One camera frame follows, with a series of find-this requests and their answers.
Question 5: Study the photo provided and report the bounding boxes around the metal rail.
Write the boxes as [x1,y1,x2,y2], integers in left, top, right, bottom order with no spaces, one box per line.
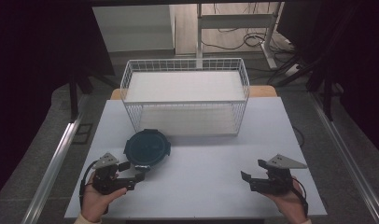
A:
[21,94,90,224]
[308,92,379,224]

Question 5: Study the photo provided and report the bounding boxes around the black stand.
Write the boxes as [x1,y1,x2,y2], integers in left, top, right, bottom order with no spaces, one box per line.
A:
[67,69,120,120]
[275,55,344,122]

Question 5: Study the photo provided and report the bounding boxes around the person's left hand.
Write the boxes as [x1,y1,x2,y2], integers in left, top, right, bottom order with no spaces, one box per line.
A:
[80,172,129,224]

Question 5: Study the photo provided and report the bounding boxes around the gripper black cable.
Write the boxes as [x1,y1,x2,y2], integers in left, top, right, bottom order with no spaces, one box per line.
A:
[290,176,309,217]
[78,160,100,210]

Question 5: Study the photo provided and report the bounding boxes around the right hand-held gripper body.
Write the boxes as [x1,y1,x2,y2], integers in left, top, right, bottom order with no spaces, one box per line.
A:
[249,153,309,196]

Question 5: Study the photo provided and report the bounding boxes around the white desk frame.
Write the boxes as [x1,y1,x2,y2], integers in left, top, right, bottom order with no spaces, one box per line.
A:
[195,2,285,70]

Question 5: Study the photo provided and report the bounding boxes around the person's right hand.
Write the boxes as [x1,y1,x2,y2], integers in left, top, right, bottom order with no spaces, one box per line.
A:
[261,175,309,224]

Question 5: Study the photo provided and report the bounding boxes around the white wire basket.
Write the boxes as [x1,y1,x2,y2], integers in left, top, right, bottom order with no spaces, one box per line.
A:
[119,57,250,137]

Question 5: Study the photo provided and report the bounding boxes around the black floor cables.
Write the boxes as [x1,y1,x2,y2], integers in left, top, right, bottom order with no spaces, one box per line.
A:
[200,3,303,85]

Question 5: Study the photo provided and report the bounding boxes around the dark teal round lid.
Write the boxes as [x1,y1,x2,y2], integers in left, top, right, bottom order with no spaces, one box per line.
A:
[123,128,172,172]

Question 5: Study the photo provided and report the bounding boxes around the wooden table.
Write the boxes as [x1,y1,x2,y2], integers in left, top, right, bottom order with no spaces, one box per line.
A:
[110,85,278,101]

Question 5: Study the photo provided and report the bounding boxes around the white power strip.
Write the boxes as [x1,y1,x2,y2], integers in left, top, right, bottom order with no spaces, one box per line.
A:
[284,63,303,77]

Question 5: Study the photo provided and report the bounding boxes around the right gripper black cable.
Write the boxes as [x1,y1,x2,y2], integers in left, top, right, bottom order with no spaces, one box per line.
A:
[290,176,309,217]

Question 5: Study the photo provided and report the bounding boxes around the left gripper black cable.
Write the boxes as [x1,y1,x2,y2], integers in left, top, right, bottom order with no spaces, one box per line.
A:
[78,160,100,210]

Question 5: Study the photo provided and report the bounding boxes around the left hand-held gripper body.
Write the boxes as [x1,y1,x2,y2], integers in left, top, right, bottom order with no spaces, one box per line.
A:
[91,152,137,196]

